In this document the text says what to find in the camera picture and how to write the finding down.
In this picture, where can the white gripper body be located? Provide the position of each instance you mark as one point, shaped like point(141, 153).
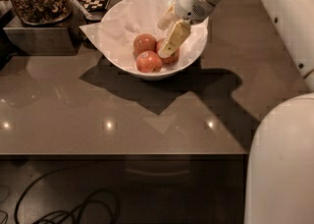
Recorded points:
point(190, 6)

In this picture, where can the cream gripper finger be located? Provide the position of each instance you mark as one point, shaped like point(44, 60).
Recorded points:
point(177, 34)
point(166, 19)

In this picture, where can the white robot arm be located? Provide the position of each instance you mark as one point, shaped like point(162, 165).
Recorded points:
point(280, 169)

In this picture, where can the white bowl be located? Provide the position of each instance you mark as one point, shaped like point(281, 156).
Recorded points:
point(117, 54)

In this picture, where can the red apple front with sticker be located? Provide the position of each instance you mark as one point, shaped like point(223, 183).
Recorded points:
point(148, 62)

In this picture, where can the white paper liner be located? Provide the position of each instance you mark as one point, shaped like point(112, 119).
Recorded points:
point(137, 15)

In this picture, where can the black white marker tag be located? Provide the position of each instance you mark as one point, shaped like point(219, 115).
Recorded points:
point(95, 5)

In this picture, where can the dark grey box stand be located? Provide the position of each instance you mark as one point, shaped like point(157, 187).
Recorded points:
point(61, 39)

